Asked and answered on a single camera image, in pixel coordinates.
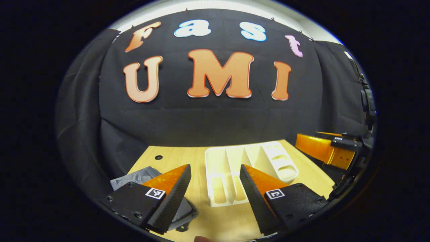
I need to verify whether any grey schoolbag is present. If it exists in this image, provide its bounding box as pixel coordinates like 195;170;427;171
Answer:
110;166;199;233

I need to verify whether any metal stand pole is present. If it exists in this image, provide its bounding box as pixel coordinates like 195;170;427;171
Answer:
344;50;377;125

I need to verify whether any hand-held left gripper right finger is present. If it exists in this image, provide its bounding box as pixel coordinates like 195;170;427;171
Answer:
240;164;331;236

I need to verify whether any white plastic bookshelf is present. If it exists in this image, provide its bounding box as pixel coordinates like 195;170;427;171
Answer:
205;141;299;207

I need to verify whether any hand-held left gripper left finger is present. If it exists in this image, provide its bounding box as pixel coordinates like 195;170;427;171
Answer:
101;164;192;235

